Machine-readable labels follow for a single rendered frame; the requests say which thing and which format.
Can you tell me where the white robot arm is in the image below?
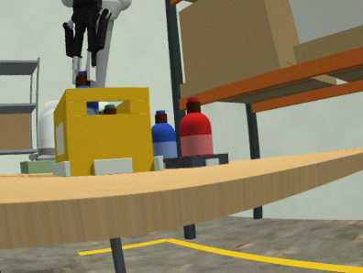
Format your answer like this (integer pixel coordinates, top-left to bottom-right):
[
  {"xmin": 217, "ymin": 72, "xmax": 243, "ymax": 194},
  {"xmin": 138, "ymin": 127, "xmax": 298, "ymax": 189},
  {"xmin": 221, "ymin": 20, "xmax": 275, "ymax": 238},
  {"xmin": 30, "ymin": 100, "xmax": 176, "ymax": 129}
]
[{"xmin": 28, "ymin": 0, "xmax": 132, "ymax": 161}]

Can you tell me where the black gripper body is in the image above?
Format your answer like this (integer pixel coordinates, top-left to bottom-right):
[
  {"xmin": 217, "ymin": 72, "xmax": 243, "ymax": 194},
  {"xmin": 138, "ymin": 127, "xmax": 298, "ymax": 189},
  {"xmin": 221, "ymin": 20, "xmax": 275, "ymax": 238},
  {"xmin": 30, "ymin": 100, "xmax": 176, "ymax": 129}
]
[{"xmin": 71, "ymin": 0, "xmax": 103, "ymax": 28}]

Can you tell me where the blue bottle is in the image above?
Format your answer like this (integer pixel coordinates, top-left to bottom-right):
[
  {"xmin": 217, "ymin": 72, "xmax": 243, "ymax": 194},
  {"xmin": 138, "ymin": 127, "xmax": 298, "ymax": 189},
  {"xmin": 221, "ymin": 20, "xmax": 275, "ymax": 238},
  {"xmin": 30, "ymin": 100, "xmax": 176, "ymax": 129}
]
[
  {"xmin": 151, "ymin": 110, "xmax": 178, "ymax": 158},
  {"xmin": 75, "ymin": 71, "xmax": 99, "ymax": 115}
]

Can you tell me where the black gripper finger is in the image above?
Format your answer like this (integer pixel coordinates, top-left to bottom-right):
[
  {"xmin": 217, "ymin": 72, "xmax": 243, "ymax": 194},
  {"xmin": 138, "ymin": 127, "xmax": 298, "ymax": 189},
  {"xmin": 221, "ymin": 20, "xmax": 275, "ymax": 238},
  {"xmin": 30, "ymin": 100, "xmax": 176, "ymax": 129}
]
[
  {"xmin": 85, "ymin": 9, "xmax": 112, "ymax": 82},
  {"xmin": 62, "ymin": 13, "xmax": 86, "ymax": 84}
]

